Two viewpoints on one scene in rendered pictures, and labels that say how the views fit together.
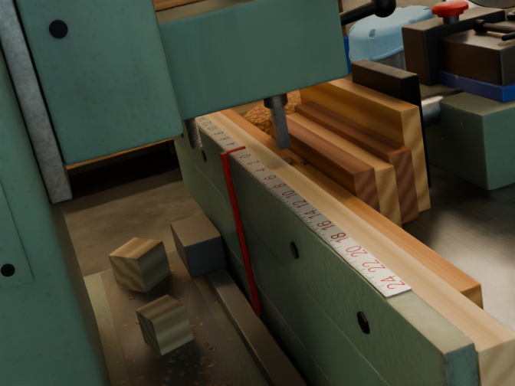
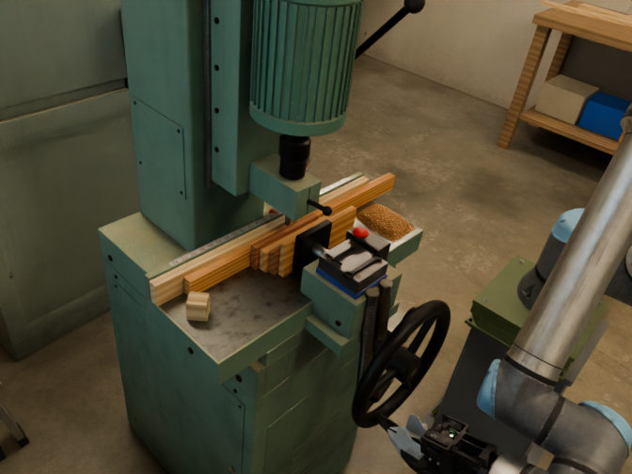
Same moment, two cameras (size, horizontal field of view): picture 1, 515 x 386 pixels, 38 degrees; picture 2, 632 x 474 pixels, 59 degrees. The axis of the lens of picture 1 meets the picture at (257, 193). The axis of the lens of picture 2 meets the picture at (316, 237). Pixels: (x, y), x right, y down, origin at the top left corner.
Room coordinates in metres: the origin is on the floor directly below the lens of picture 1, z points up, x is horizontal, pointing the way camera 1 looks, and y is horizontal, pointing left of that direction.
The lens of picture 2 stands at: (0.03, -0.82, 1.64)
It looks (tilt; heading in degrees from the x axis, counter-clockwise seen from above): 37 degrees down; 53
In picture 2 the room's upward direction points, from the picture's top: 8 degrees clockwise
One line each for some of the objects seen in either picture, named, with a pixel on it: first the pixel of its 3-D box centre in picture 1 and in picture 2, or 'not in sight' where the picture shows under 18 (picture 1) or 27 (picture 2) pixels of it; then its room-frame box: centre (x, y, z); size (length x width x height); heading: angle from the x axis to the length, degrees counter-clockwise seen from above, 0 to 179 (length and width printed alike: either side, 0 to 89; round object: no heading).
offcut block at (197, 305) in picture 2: not in sight; (197, 306); (0.31, -0.14, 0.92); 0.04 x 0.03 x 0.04; 146
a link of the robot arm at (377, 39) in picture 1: (398, 63); (581, 248); (1.29, -0.29, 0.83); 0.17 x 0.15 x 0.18; 111
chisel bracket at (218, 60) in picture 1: (240, 57); (284, 188); (0.55, -0.01, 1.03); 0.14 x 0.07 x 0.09; 104
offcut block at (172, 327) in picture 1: (164, 324); not in sight; (0.56, 0.10, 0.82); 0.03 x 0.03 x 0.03; 31
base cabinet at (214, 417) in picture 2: not in sight; (241, 372); (0.53, 0.09, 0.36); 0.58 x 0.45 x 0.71; 104
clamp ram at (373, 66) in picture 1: (421, 112); (323, 254); (0.57, -0.14, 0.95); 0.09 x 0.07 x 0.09; 14
